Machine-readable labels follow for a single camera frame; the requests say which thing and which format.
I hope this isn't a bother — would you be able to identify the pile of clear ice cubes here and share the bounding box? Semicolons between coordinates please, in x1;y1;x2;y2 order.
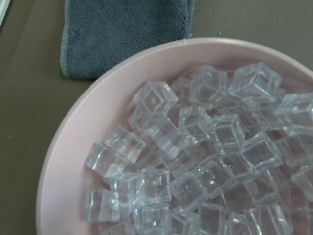
83;62;313;235

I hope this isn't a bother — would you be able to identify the pink bowl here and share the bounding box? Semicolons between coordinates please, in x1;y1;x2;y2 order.
36;38;313;235

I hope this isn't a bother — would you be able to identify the grey folded cloth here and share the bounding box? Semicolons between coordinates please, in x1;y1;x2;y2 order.
60;0;194;79

